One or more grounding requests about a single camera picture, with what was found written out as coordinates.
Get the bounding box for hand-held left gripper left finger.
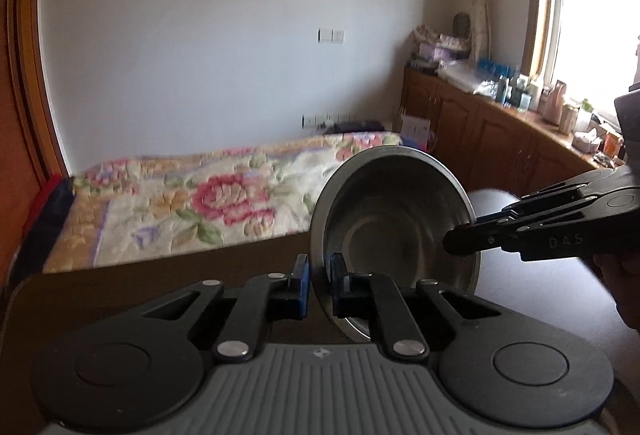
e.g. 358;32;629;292
140;254;310;362

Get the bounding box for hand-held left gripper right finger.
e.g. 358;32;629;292
326;253;503;360

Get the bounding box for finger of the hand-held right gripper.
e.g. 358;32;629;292
442;195;640;264
477;165;640;227

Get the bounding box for stainless steel bowl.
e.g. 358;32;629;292
309;146;482;345

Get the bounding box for person's right hand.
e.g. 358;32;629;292
590;250;640;331

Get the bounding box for white round plate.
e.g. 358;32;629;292
469;188;532;216

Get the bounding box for cluster of bottles and jars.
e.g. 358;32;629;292
476;58;627;166

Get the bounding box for wooden cabinet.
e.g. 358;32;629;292
400;66;620;202

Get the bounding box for wooden framed window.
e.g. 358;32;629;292
521;0;640;128

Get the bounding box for floral bed blanket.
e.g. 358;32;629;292
42;131;404;274

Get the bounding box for clear plastic bag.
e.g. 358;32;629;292
442;64;502;94

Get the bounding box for white cardboard box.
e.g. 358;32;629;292
399;114;432;147

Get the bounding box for dark round vase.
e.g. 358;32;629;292
452;13;473;40

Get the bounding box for stack of floral fabric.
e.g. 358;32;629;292
409;26;472;72

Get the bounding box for dark blue cloth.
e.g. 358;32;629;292
9;177;77;287

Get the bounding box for red cloth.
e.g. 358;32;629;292
22;174;68;236

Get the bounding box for wooden wardrobe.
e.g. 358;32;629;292
0;0;69;296

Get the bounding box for row of wall sockets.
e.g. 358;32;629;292
302;112;362;130

